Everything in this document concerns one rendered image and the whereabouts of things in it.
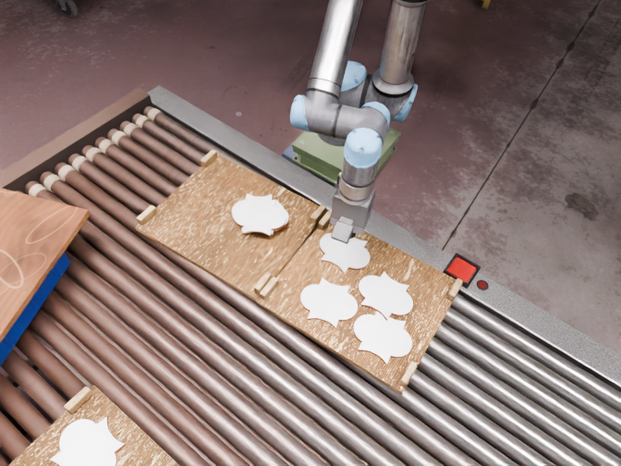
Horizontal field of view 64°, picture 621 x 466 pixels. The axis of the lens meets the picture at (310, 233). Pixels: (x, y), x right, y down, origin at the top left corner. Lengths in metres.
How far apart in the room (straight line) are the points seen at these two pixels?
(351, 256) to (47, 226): 0.77
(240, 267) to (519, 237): 1.82
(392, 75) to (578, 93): 2.63
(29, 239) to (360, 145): 0.82
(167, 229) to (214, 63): 2.34
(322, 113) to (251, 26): 2.91
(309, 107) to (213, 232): 0.46
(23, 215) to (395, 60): 1.02
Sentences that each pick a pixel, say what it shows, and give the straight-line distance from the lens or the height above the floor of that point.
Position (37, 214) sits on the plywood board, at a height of 1.04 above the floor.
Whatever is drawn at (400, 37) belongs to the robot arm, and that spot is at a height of 1.35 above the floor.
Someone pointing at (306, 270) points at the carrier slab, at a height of 0.94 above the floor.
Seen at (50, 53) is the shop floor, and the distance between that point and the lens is 3.98.
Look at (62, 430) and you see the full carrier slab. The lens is 1.22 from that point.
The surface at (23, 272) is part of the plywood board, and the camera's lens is 1.31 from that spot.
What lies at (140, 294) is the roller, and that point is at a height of 0.92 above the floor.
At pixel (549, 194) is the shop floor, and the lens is 3.09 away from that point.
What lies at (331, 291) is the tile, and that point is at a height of 0.94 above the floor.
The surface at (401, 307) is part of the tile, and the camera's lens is 1.25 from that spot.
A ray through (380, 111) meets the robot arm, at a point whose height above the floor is 1.32.
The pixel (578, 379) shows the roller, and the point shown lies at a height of 0.91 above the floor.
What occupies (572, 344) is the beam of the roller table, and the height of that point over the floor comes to 0.92.
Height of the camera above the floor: 2.03
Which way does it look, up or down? 53 degrees down
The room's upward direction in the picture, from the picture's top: 4 degrees clockwise
